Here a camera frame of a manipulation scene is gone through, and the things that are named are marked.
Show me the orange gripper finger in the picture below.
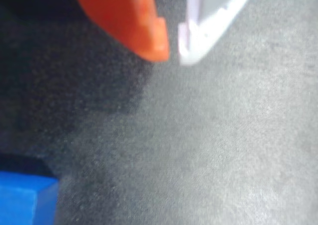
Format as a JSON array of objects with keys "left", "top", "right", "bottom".
[{"left": 69, "top": 0, "right": 170, "bottom": 63}]

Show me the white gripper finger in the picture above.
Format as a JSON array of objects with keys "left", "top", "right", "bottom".
[{"left": 178, "top": 0, "right": 259, "bottom": 66}]

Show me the blue cube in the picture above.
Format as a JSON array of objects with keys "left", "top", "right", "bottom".
[{"left": 0, "top": 170, "right": 60, "bottom": 225}]

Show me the dark grey felt mat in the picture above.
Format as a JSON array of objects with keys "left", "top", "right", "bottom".
[{"left": 0, "top": 0, "right": 318, "bottom": 225}]

